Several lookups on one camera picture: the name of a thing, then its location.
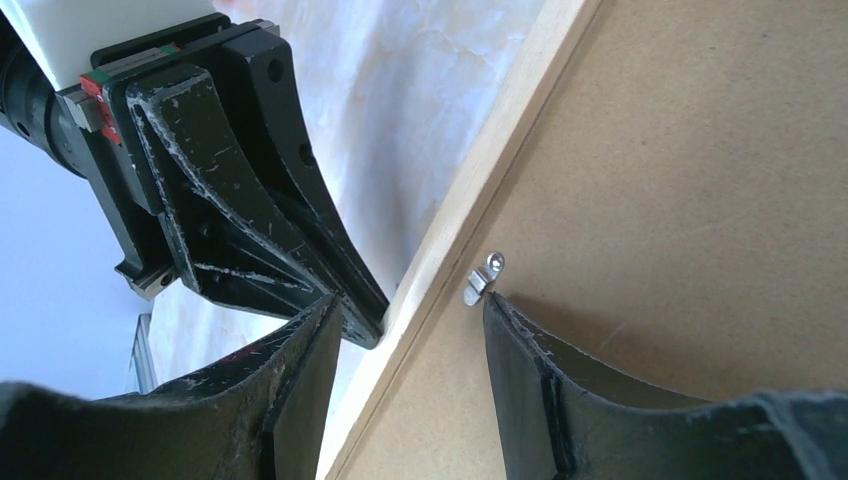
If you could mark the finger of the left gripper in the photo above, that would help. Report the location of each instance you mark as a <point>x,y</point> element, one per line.
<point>234,246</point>
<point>263,104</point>

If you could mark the brown backing board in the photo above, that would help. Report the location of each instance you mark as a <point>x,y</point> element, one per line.
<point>679,211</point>

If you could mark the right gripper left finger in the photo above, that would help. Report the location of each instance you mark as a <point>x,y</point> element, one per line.
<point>258,413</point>

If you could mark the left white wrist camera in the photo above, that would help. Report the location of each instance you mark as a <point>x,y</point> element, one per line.
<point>61,35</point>

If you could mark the wooden picture frame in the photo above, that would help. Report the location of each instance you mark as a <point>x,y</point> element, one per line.
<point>543,57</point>

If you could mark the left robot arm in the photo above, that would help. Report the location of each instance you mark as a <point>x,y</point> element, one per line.
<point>26,112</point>

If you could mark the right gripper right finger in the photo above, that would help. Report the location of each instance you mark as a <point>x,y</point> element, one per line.
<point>563,414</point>

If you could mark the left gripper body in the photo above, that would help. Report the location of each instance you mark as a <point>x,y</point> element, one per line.
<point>103,146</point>

